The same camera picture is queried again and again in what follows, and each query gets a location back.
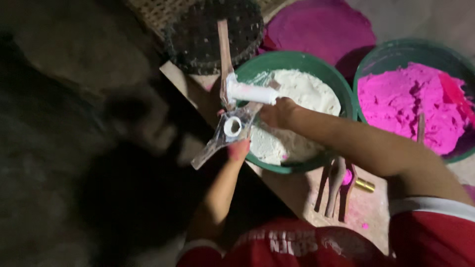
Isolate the person's red shirt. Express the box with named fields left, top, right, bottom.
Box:
left=176, top=197, right=475, bottom=267

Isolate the loose heap of pink powder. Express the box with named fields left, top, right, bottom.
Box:
left=258, top=0, right=377, bottom=79

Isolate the small brass cylinder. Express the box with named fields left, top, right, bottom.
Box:
left=354, top=178, right=376, bottom=193

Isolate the clear plastic bag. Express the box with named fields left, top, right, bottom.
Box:
left=190, top=102, right=265, bottom=171

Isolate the person's left hand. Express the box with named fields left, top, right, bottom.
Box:
left=226, top=138, right=251, bottom=162

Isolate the green bowl with pink powder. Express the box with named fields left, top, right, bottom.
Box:
left=353, top=39, right=475, bottom=164

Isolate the white plastic tube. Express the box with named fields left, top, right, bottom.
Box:
left=226, top=73, right=280, bottom=106

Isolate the short white pipe ring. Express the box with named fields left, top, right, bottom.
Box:
left=223, top=116, right=243, bottom=137

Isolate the white powder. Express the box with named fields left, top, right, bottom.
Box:
left=248, top=69, right=341, bottom=166

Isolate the long wooden stick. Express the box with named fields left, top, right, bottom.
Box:
left=217, top=19, right=236, bottom=110

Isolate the pink powder in bowl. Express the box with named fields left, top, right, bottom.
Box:
left=357, top=62, right=475, bottom=156

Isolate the thick brown wooden tool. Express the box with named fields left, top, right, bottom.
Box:
left=325, top=156, right=347, bottom=219

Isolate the black round woven basket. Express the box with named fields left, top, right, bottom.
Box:
left=164, top=0, right=265, bottom=76

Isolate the green bowl with white powder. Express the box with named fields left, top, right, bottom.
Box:
left=233, top=51, right=357, bottom=175

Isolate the person's right hand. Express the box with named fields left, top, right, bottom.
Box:
left=259, top=97, right=302, bottom=130

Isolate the pink-stained brown wooden tool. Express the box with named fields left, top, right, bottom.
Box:
left=338, top=163, right=358, bottom=223

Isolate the short wooden stick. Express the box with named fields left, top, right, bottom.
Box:
left=417, top=112, right=426, bottom=144

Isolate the thin brown wooden tool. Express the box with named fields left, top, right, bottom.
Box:
left=314, top=163, right=333, bottom=213

